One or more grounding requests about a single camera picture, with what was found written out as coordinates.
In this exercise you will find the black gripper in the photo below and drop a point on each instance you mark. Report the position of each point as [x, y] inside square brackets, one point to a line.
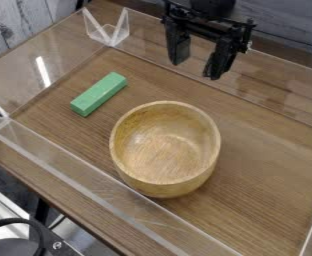
[206, 18]

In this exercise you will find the green rectangular block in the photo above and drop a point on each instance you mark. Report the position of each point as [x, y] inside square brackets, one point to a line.
[97, 94]

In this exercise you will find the light wooden bowl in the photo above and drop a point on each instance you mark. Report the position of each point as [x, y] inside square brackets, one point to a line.
[164, 146]

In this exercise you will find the clear acrylic tray enclosure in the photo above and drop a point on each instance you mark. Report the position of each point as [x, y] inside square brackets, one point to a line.
[252, 210]

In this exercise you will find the black metal table bracket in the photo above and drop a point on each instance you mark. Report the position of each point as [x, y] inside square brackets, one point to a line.
[54, 245]

